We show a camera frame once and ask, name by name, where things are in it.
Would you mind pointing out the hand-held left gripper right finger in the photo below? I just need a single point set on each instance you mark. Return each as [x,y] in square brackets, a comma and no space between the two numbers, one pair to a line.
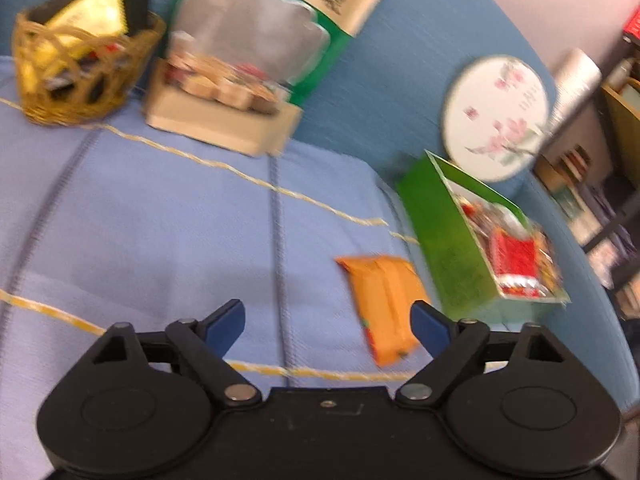
[432,327]

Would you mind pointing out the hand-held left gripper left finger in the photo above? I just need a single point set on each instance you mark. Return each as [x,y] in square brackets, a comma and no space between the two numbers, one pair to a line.
[225,325]

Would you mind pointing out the orange snack packet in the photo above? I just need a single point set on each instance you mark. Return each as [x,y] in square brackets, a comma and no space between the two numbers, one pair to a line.
[385,300]

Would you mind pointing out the green cardboard box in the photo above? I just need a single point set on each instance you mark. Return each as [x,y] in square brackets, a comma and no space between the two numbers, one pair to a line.
[445,240]

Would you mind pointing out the red snack packet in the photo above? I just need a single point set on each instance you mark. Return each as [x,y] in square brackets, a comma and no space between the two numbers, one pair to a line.
[515,260]

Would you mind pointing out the blue checked blanket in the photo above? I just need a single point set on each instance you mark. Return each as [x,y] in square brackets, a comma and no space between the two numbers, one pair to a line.
[150,235]

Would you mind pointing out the round floral fan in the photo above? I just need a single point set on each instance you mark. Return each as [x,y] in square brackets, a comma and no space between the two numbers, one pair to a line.
[495,115]

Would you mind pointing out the woven rattan basket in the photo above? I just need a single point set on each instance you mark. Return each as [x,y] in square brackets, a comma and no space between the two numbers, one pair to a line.
[90,95]

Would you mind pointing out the wooden shelf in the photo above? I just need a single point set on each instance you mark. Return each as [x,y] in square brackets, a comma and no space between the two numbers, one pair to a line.
[622,125]

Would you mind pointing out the silver rolled mat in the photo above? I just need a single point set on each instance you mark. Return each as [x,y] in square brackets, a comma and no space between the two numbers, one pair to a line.
[575,85]

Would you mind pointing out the blue sofa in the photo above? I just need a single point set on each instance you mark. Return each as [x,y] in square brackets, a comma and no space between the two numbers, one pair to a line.
[425,35]

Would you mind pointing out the large kraft green grain pouch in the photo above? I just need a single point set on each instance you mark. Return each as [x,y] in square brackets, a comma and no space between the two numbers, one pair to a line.
[250,25]

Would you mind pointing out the black and gold box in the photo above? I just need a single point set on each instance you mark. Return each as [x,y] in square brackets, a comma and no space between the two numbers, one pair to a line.
[95,15]

